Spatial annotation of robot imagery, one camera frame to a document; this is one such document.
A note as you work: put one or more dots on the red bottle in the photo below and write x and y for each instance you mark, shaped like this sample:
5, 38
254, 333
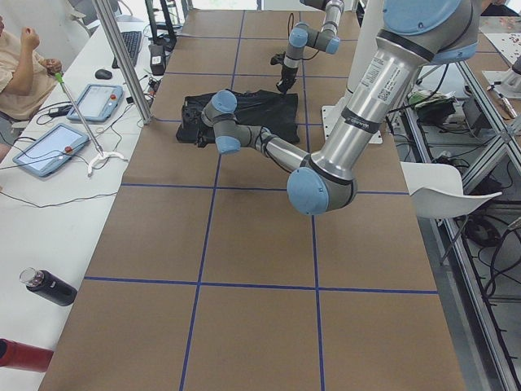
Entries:
16, 355

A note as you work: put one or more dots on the black water bottle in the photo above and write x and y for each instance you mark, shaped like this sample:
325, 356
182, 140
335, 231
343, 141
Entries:
46, 285

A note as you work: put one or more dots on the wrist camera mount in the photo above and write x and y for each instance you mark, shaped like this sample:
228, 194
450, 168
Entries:
278, 59
202, 141

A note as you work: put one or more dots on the black graphic t-shirt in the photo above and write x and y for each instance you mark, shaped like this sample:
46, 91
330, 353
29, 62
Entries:
275, 111

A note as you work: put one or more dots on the upper teach pendant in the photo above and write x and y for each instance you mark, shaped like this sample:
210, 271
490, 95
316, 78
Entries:
97, 102

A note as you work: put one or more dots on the aluminium frame post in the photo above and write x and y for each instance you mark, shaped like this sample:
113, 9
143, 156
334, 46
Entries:
116, 42

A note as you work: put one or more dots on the seated person beige shirt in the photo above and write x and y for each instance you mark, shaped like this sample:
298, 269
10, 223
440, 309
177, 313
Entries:
27, 78

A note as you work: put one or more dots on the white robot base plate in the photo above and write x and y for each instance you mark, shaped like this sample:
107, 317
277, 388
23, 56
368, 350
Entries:
333, 113

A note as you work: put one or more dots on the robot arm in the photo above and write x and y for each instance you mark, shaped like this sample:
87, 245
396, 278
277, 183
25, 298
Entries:
301, 36
401, 37

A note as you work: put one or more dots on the black keyboard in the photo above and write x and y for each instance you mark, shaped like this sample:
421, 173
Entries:
133, 44

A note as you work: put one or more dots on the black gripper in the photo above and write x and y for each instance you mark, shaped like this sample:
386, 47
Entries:
288, 76
192, 118

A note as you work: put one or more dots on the black computer mouse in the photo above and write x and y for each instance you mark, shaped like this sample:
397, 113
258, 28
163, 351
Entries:
103, 74

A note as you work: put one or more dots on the lower teach pendant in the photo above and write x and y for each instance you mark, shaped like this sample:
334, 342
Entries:
51, 151

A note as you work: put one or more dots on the teach pendant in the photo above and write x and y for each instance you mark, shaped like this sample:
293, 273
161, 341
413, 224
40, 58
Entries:
51, 151
97, 102

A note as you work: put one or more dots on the white chair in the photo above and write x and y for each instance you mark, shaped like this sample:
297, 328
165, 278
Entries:
437, 191

